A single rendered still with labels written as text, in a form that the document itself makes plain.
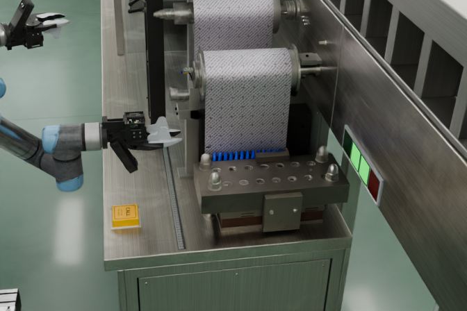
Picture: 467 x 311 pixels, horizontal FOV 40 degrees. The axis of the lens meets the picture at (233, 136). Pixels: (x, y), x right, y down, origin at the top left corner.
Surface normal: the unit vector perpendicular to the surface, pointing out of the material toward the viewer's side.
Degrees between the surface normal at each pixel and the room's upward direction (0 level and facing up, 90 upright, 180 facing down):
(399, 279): 0
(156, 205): 0
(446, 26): 90
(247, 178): 0
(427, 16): 90
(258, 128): 90
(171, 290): 90
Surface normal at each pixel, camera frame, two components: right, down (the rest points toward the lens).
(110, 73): 0.04, -0.86
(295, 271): 0.18, 0.51
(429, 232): -0.98, 0.06
